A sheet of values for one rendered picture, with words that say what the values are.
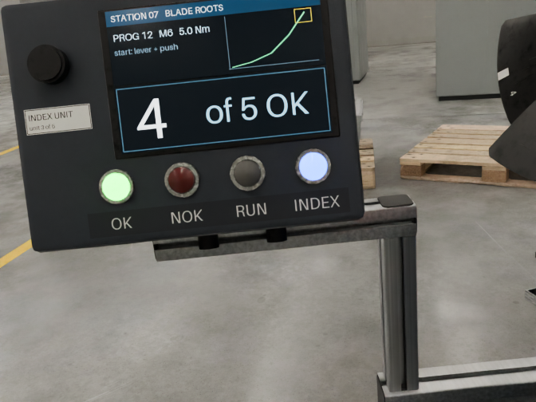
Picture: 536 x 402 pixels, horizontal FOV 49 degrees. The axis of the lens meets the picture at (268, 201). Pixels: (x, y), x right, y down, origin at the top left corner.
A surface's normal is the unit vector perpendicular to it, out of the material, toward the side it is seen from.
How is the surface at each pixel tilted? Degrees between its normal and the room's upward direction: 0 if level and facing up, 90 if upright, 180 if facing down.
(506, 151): 53
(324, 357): 0
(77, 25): 75
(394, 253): 90
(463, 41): 90
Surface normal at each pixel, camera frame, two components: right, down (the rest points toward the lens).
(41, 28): 0.00, 0.07
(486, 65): -0.26, 0.34
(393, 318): 0.03, 0.33
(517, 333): -0.10, -0.94
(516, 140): -0.69, -0.35
